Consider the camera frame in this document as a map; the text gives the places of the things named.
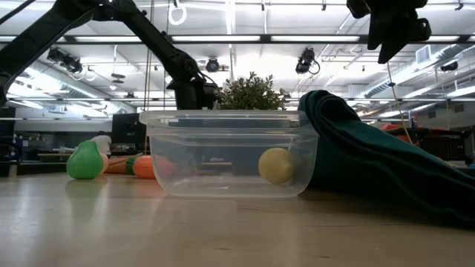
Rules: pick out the clear plastic tupperware container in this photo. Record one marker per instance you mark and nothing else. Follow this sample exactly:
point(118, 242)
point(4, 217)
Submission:
point(222, 185)

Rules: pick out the ceiling air vent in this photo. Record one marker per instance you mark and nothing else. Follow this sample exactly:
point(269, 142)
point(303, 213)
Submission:
point(423, 54)

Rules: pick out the black hanging ceiling camera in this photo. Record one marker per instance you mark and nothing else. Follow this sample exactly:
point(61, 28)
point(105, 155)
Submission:
point(306, 60)
point(212, 65)
point(70, 64)
point(449, 66)

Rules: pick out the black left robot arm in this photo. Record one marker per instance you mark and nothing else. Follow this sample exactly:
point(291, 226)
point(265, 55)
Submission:
point(156, 41)

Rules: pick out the dark green cloth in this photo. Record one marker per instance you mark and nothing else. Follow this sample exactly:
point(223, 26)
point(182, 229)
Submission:
point(371, 159)

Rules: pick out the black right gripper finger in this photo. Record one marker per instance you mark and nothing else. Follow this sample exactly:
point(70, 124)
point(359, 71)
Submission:
point(358, 7)
point(389, 48)

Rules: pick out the black crate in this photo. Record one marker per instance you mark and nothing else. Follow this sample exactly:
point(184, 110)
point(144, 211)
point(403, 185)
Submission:
point(445, 146)

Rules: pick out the black background monitor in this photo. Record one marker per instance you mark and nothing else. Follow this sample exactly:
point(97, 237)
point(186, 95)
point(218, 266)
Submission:
point(124, 128)

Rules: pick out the white LED light bar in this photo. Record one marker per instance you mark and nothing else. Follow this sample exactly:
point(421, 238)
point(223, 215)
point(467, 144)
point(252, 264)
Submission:
point(315, 38)
point(215, 38)
point(107, 38)
point(443, 38)

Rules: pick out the orange toy vegetable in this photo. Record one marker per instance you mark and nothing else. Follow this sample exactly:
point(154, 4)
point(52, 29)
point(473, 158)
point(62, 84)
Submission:
point(143, 167)

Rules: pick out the small artificial green shrub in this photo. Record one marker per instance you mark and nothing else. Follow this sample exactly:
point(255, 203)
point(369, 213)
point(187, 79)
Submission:
point(250, 94)

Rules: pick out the orange cloth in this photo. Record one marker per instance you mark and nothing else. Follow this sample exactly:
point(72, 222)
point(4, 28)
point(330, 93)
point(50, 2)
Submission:
point(117, 165)

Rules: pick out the green toy pear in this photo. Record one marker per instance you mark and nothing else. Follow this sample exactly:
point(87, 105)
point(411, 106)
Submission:
point(84, 161)

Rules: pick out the person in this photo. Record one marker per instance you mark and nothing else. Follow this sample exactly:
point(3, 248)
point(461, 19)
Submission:
point(102, 142)

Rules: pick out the yellow toy lemon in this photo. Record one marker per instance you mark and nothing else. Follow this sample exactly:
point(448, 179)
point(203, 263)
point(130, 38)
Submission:
point(276, 165)

